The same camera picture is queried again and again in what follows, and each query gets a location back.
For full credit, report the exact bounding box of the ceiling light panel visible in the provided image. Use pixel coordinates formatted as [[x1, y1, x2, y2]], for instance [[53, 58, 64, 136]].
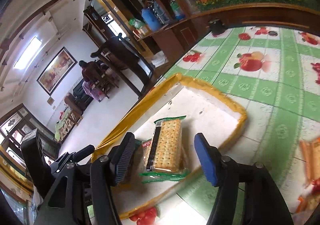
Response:
[[14, 36, 42, 70]]

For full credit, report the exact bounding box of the orange cracker pack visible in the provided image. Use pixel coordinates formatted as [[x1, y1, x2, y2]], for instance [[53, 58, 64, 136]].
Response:
[[295, 138, 320, 213]]

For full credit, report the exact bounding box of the framed wall painting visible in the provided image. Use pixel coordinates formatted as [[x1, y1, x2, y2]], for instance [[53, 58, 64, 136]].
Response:
[[37, 47, 77, 95]]

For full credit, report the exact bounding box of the wooden cabinet counter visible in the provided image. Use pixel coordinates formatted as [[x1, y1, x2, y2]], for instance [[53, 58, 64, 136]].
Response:
[[145, 3, 320, 63]]

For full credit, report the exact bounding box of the small black cup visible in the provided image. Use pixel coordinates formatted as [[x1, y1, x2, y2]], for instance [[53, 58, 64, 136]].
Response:
[[208, 18, 226, 36]]

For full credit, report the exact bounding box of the seated person in red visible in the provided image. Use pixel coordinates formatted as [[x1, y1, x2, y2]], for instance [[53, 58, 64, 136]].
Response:
[[79, 60, 110, 102]]

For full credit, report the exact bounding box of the dark wooden chair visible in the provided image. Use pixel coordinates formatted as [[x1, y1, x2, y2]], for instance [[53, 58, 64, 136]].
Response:
[[91, 33, 154, 99]]

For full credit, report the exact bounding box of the green square cracker pack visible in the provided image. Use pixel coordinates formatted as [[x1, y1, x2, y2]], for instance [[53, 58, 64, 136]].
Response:
[[139, 116, 189, 184]]

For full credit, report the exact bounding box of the green fruit pattern tablecloth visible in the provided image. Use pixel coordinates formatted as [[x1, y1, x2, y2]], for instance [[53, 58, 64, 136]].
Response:
[[120, 26, 319, 224]]

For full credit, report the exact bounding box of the green snack bag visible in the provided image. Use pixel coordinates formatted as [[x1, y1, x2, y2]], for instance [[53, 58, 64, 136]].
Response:
[[129, 18, 145, 29]]

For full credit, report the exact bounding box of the blue thermos jug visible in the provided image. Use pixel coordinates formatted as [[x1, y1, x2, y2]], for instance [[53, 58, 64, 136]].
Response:
[[142, 8, 162, 31]]

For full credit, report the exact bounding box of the gold rimmed white tray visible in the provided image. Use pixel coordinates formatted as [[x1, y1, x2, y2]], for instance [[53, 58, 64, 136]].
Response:
[[92, 74, 247, 219]]

